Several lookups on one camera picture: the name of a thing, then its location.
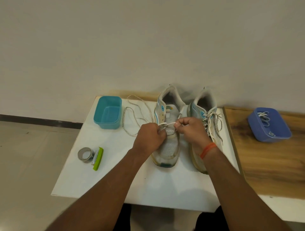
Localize black trousers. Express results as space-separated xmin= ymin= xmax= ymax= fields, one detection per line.
xmin=119 ymin=203 xmax=229 ymax=231

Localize orange thread wristband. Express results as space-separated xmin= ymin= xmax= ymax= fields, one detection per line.
xmin=200 ymin=142 xmax=218 ymax=160

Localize worn white sneaker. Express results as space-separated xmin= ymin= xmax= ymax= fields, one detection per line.
xmin=151 ymin=84 xmax=187 ymax=168
xmin=187 ymin=88 xmax=224 ymax=175

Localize person's left hand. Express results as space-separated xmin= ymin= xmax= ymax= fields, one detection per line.
xmin=132 ymin=122 xmax=167 ymax=159

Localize person's right forearm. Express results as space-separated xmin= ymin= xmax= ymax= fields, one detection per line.
xmin=202 ymin=147 xmax=292 ymax=231

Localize teal plastic container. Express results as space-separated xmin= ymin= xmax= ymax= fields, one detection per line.
xmin=93 ymin=96 xmax=122 ymax=130

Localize grey tape roll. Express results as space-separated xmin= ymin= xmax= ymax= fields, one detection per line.
xmin=78 ymin=147 xmax=95 ymax=164

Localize blue plastic container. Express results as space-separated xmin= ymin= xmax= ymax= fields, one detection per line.
xmin=247 ymin=107 xmax=293 ymax=143

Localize green utility cutter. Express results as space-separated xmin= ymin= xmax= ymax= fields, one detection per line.
xmin=91 ymin=147 xmax=104 ymax=171

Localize person's left forearm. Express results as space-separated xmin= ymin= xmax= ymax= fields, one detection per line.
xmin=46 ymin=148 xmax=155 ymax=231

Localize person's right hand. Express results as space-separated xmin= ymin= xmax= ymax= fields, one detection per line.
xmin=174 ymin=116 xmax=215 ymax=153

